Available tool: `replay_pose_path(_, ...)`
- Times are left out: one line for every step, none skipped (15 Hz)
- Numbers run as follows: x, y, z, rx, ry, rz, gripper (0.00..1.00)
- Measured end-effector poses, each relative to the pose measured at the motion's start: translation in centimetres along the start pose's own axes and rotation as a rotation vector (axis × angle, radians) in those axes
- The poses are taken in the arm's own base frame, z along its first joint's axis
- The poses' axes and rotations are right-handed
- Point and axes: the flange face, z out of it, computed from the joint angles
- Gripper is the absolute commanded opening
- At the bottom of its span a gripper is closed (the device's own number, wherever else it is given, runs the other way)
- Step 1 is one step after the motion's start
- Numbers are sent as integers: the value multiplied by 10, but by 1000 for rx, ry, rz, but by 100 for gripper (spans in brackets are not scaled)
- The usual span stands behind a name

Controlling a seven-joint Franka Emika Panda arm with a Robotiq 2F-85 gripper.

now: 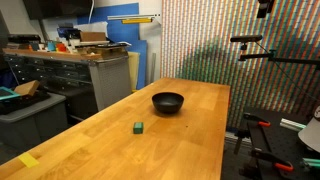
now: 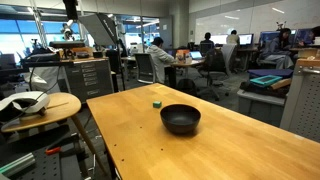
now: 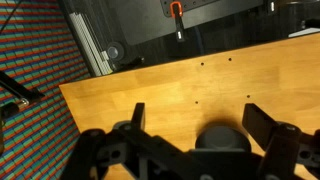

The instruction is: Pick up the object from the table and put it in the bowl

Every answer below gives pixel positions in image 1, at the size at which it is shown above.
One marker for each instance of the green wooden block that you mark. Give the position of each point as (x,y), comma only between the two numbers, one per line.
(138,128)

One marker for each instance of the black bowl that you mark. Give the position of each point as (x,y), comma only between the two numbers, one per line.
(167,101)

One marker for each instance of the multicolour patterned backdrop panel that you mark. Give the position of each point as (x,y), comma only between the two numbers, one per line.
(206,40)

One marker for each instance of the aluminium extrusion bar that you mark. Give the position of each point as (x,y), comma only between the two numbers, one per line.
(292,124)

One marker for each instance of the yellow spirit level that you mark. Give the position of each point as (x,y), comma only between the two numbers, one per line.
(136,21)

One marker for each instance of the black perforated breadboard table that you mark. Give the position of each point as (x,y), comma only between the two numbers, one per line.
(290,143)

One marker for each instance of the blue board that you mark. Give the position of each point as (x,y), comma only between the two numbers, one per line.
(123,33)

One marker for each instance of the pale yellow foam board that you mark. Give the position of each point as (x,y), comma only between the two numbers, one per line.
(134,70)

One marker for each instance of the teal metal bar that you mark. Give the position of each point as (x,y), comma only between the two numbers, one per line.
(313,162)

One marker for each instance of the stack of wooden boards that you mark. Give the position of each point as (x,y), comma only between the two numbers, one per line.
(106,51)

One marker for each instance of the white sheet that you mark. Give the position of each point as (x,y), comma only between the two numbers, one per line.
(96,26)

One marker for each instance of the grey tool cabinet with pegboard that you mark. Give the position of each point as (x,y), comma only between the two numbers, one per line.
(110,80)

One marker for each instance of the brown cardboard box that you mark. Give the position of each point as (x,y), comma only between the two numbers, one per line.
(93,36)

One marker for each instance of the dark blue box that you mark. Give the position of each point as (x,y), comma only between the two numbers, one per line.
(68,32)

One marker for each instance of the orange small container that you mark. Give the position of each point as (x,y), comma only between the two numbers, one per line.
(61,47)

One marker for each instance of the teal small cup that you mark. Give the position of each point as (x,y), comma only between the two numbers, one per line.
(51,46)

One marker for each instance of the black bar-shaped device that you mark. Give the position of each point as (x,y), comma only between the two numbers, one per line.
(23,38)

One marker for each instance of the wooden block plank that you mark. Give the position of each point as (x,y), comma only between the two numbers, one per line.
(28,88)

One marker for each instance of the grey plastic bin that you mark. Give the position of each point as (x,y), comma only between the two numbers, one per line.
(40,123)

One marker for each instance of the teal tray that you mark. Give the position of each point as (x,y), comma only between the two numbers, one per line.
(8,93)

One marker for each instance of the yellow tape piece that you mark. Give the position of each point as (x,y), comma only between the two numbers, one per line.
(28,160)

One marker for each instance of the black bar camera on boom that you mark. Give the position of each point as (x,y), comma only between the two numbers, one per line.
(246,38)

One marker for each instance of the white aluminium rail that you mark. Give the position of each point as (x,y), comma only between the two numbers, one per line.
(133,16)

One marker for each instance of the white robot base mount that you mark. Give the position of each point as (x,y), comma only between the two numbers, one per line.
(311,133)

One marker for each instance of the black wall monitor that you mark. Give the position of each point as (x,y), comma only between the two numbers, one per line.
(56,8)

